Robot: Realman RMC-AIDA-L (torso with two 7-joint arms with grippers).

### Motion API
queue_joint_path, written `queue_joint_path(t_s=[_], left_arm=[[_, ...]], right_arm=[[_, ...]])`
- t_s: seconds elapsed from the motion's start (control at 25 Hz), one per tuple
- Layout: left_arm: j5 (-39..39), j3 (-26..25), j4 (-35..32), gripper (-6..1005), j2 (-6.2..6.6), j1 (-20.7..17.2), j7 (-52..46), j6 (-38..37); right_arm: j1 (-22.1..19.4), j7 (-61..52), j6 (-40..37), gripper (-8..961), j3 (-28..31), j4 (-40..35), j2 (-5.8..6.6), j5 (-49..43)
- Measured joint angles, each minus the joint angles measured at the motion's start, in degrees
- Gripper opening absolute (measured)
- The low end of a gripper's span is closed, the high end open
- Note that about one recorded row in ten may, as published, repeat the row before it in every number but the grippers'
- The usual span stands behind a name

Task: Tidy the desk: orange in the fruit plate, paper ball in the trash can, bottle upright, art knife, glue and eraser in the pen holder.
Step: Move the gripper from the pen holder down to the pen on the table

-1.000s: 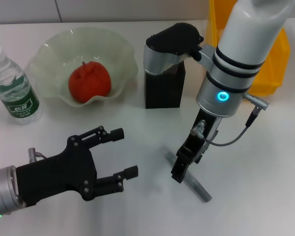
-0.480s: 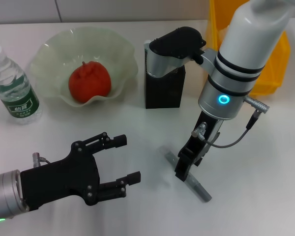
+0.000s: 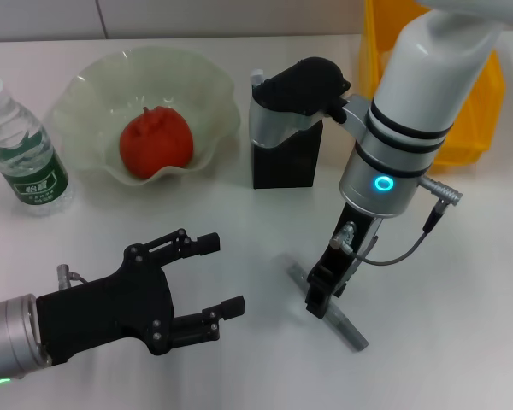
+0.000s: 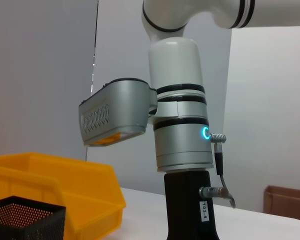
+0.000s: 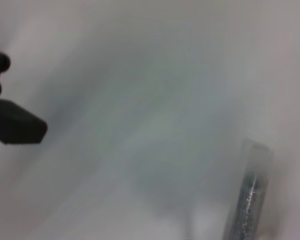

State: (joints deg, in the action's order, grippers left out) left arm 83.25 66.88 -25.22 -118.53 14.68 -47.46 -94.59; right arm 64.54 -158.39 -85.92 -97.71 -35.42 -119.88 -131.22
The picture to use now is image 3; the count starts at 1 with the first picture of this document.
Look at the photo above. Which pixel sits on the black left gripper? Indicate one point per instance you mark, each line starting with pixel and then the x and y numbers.
pixel 107 307

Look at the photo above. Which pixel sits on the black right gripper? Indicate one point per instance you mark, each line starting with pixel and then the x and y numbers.
pixel 350 256

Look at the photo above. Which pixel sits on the grey marker pen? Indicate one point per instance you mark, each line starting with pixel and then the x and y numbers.
pixel 350 331

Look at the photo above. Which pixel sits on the mint green pen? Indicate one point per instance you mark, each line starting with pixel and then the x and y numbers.
pixel 256 79

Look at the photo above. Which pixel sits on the clear bottle with green label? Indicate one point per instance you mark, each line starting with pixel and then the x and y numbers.
pixel 30 171

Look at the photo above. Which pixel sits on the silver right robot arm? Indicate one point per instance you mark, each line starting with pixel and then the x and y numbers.
pixel 410 85

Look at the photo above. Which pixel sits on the black mesh pen holder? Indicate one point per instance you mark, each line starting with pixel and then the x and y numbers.
pixel 290 166

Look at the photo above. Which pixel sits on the wavy green glass fruit plate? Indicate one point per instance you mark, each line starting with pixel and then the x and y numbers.
pixel 90 107

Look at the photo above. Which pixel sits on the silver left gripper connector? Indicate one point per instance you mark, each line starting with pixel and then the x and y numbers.
pixel 64 275

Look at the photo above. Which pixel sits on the yellow plastic bin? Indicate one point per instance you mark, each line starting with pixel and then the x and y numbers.
pixel 474 128

